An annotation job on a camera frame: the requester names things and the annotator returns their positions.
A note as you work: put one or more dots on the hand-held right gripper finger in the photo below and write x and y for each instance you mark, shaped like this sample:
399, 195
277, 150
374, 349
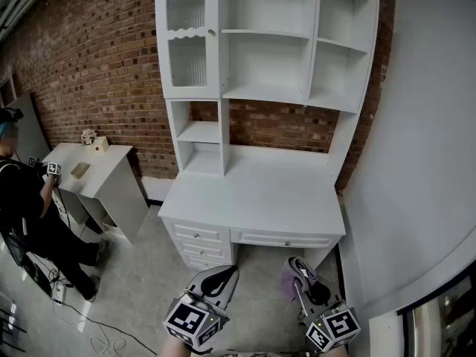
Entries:
303, 299
327, 292

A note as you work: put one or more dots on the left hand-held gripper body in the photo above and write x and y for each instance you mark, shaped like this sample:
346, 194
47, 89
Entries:
186, 320

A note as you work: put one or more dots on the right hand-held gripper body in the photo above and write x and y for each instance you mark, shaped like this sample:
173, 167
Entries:
334, 327

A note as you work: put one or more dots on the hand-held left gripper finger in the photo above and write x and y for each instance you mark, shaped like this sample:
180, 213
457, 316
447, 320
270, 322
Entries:
230, 292
197, 279

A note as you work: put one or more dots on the purple grey cleaning cloth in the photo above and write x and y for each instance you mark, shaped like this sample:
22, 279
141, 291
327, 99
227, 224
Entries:
294, 271

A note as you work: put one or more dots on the white desk with hutch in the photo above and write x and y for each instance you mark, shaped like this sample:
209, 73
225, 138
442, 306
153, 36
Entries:
267, 61

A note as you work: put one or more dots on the person's right forearm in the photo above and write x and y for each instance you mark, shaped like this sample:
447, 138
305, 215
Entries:
342, 352

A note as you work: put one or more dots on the person's left forearm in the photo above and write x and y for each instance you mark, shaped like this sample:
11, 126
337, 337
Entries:
173, 348

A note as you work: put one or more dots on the white table top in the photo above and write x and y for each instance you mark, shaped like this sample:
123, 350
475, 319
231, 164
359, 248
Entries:
260, 195

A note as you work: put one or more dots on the small white drawer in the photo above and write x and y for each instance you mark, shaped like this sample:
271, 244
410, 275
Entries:
197, 233
206, 263
204, 251

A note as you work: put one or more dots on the wide white drawer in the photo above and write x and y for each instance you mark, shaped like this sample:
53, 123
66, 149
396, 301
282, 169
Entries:
284, 238

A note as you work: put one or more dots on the black framed glass door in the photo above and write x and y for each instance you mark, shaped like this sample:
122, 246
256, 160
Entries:
442, 318

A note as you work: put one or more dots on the white power strip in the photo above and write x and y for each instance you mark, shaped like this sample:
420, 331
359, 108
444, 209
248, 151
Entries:
59, 294

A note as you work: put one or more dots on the small white side table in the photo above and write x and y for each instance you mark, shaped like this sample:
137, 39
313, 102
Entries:
108, 177

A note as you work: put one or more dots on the tan sponge block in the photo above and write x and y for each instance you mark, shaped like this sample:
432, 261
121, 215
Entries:
80, 170

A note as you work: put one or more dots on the white box with flowers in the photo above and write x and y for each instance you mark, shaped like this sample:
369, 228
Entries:
94, 143

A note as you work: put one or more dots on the black flat monitor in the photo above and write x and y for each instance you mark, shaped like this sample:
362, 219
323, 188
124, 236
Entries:
26, 262

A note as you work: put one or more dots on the white ribbed glass cabinet door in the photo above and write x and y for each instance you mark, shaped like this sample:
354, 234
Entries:
186, 35

